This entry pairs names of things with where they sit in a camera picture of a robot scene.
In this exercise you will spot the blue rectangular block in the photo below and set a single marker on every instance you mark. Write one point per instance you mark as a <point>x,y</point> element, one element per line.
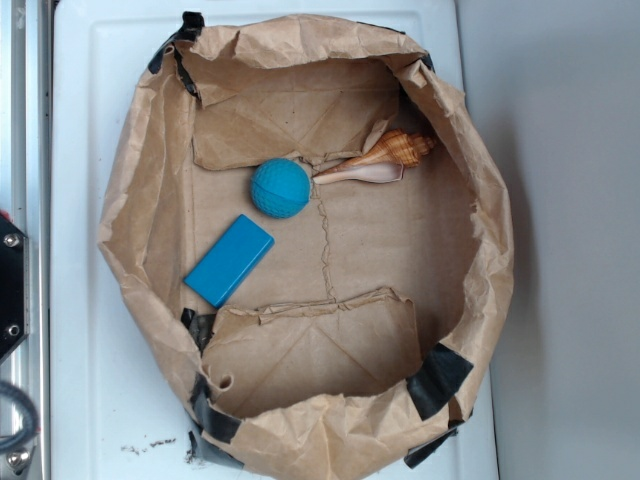
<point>229,261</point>

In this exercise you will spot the blue dimpled ball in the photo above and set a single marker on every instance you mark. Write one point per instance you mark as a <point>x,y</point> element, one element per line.
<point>280,188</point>

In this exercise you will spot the orange spiral seashell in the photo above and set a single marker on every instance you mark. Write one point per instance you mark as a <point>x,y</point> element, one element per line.
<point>385,162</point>

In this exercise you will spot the brown paper bag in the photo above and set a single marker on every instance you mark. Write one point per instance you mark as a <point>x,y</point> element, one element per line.
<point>367,328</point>

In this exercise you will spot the black metal bracket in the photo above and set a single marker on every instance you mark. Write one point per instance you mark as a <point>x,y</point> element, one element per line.
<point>14,287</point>

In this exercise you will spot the aluminium frame rail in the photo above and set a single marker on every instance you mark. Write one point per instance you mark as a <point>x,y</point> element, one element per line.
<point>26,68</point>

